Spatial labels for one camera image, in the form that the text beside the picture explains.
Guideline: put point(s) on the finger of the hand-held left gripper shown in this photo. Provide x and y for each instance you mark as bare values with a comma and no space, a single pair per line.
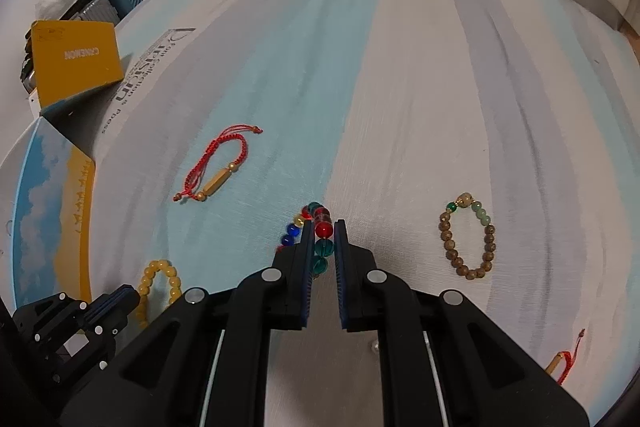
110,304

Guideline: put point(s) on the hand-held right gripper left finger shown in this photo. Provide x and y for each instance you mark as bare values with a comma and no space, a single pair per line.
303,287

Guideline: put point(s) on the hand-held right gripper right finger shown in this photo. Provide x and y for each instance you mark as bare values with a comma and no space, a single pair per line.
342,287

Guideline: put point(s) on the white cardboard box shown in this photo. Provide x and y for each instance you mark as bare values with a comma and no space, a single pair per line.
75,62

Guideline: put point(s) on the grey suitcase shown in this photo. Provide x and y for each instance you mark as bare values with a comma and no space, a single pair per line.
95,12

